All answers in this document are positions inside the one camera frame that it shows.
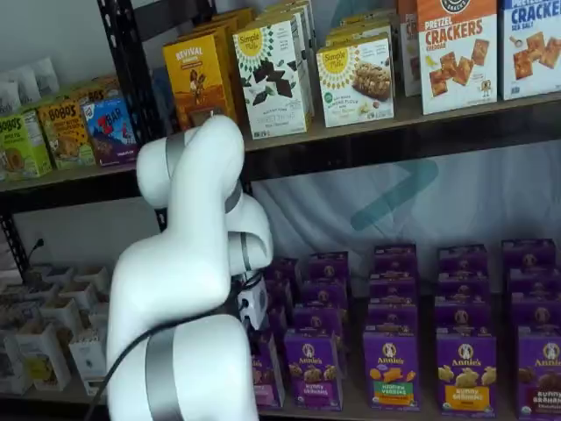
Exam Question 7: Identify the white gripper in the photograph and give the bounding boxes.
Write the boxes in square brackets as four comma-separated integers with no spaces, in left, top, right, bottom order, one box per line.
[236,280,270,332]

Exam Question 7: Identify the purple Annie's box pink patch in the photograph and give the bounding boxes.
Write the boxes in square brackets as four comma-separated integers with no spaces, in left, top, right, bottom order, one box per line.
[250,331,286,409]

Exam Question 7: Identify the purple Annie's snack box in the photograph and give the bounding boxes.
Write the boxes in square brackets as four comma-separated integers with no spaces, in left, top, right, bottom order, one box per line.
[291,303,351,378]
[373,244,417,276]
[265,278,294,308]
[300,279,350,308]
[366,303,420,334]
[368,272,418,306]
[437,245,488,275]
[308,252,351,282]
[266,304,288,347]
[501,239,557,271]
[433,302,493,338]
[510,291,561,329]
[506,267,561,295]
[269,257,302,284]
[434,271,491,304]

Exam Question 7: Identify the purple Annie's box violet patch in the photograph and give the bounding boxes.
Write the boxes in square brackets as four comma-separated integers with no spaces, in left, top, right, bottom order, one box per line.
[283,329,344,412]

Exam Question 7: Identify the purple Annie's box green patch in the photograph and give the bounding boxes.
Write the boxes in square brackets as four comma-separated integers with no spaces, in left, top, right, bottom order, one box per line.
[362,331,422,412]

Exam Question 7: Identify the white patterned pantry box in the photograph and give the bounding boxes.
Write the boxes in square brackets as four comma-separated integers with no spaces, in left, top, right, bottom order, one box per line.
[85,300,111,330]
[0,302,45,334]
[59,280,98,308]
[15,322,72,391]
[39,297,85,337]
[68,328,109,381]
[0,328,32,395]
[74,265,110,286]
[17,282,62,303]
[39,265,74,286]

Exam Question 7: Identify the purple Annie's box yellow patch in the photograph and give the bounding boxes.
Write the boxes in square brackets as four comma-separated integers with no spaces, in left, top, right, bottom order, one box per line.
[436,335,498,412]

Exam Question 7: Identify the Simple Mills chocolate thins box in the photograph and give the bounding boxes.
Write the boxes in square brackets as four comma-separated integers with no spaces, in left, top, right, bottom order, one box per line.
[271,0,317,49]
[231,19,308,140]
[256,8,316,126]

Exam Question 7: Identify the blue Zbar box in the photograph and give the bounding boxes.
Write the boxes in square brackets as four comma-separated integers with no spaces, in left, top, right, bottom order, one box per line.
[82,98,140,168]

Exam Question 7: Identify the orange Revival snack box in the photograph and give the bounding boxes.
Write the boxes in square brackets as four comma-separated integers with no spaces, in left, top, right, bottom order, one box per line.
[162,32,230,132]
[192,19,241,125]
[209,6,258,40]

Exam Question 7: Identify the Simple Mills yellow bars box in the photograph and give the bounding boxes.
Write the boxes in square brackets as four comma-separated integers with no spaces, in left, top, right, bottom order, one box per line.
[323,24,394,47]
[337,12,398,31]
[316,37,395,128]

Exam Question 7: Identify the yellow Bobo's box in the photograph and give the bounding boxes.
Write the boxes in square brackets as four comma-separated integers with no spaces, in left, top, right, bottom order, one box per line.
[37,101,96,171]
[72,77,122,104]

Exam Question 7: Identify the purple Annie's chocolate bunny box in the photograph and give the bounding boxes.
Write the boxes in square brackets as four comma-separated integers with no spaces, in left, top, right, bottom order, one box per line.
[516,326,561,421]

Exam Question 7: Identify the red pretzel crackers box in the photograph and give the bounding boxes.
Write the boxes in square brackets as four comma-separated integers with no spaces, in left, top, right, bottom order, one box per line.
[397,0,422,97]

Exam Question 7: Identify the cheddar pretzel crackers box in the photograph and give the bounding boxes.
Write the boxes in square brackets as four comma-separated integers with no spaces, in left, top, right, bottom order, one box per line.
[415,0,499,116]

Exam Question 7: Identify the blue pretzel crackers box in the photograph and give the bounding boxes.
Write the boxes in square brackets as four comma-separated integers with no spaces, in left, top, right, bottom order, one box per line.
[499,0,561,101]

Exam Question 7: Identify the white backdrop sheet teal logo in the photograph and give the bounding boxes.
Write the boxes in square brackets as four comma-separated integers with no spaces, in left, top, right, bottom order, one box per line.
[252,139,561,308]

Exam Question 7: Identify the black metal shelving unit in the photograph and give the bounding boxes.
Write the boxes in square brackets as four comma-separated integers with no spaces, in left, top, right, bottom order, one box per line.
[98,0,561,421]
[0,166,166,421]

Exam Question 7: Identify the white pouch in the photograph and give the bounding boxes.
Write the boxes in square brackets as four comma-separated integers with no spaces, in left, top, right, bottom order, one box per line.
[0,82,21,115]
[32,56,60,96]
[11,69,40,104]

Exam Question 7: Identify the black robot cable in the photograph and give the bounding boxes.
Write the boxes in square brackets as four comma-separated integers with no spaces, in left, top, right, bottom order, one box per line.
[82,289,246,421]

